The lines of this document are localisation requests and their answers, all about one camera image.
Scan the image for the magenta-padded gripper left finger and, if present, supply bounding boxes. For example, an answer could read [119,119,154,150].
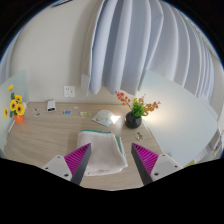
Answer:
[42,143,93,186]

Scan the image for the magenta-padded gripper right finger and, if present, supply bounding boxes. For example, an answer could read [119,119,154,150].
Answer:
[130,142,184,186]

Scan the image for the beige towel with green edge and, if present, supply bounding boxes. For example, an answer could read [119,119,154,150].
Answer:
[76,129,129,177]

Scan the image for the orange flowers in black vase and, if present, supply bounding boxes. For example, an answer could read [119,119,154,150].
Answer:
[114,90,162,130]

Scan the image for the glossy printed booklet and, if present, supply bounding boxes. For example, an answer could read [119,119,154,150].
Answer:
[91,109,122,128]

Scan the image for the small white box device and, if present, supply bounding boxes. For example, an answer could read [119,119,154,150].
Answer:
[46,99,57,113]

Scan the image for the sunflowers in orange vase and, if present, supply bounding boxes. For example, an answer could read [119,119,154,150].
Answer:
[3,83,27,125]

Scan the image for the frosted glass partition with tag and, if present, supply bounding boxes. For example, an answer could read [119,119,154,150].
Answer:
[0,69,29,154]

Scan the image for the wide white pleated curtain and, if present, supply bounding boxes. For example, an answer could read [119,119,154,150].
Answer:
[80,0,216,101]

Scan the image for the narrow white pleated curtain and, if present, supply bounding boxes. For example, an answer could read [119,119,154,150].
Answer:
[0,39,16,86]

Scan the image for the ceiling light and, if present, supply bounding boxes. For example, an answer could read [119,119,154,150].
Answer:
[49,0,73,8]

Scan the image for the white wall socket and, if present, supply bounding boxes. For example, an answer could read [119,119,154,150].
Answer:
[63,85,76,98]

